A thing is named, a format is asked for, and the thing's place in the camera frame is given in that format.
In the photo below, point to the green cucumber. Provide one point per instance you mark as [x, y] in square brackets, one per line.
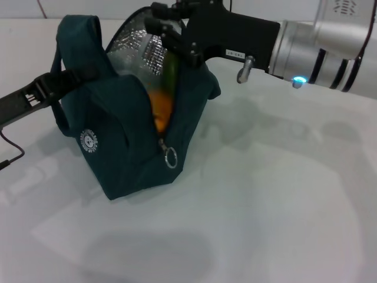
[171, 70]

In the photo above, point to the yellow pear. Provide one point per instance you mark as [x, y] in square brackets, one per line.
[162, 118]

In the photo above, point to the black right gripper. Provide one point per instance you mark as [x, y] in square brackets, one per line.
[235, 35]

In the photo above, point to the dark teal insulated lunch bag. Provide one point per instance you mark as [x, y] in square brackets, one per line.
[117, 132]

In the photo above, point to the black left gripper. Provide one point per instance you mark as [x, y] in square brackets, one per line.
[14, 107]

